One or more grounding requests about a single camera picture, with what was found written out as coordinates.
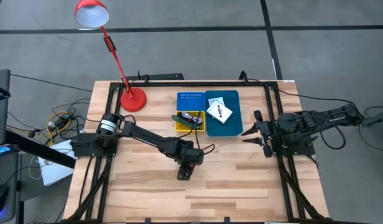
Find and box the yellow floor cable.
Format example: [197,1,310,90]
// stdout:
[45,110,73,146]

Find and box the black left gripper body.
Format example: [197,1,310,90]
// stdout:
[177,160,199,182]

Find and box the red desk lamp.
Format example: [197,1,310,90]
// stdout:
[74,0,148,113]

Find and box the black aluminium table frame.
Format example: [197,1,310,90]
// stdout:
[65,79,328,224]

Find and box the small white printed packet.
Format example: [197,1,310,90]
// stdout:
[208,96,226,108]

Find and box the black power strip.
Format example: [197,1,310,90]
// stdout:
[126,73,185,82]

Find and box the black looped floor cable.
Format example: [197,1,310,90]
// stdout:
[358,106,383,153]

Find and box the black diagonal bar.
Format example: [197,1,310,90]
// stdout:
[4,129,76,169]

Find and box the teal plastic bin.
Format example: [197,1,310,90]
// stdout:
[205,90,244,138]

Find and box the green cable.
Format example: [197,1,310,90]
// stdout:
[171,113,201,129]

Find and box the thin black floor cable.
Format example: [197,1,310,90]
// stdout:
[10,73,93,93]

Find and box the yellow plastic basket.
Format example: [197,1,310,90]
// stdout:
[175,110,207,133]

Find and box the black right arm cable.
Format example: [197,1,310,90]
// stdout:
[247,79,357,107]

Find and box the white cable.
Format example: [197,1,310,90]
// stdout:
[181,111,203,124]

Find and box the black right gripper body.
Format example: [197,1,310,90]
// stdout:
[252,110,276,158]

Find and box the white cardboard box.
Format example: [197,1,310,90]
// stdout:
[37,140,76,187]

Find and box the grey floor stand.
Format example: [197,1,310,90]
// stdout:
[361,107,383,128]

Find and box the white product box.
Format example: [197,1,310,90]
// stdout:
[206,100,234,124]

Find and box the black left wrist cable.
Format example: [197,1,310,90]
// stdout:
[191,110,216,156]

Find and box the lit tablet screen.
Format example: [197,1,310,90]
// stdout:
[0,144,20,160]

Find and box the blue plastic basket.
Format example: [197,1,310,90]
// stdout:
[176,91,206,111]

